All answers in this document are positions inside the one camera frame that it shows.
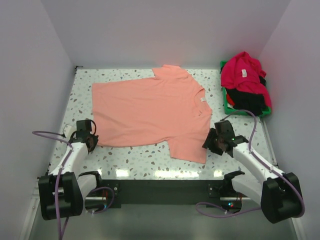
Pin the black t shirt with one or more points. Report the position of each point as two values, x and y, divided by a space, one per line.
247 93

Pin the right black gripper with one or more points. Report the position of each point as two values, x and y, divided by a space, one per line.
208 142

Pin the salmon pink t shirt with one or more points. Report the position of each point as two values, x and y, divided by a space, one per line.
168 107

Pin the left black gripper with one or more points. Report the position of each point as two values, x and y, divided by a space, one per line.
94 138

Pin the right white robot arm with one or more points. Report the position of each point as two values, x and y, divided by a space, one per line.
278 193

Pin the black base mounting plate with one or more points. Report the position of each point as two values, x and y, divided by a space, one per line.
163 192

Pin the magenta red t shirt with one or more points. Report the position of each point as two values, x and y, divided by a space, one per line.
243 73

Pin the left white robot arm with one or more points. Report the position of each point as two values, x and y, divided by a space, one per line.
66 187

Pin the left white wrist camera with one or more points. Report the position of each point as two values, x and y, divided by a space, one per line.
68 130

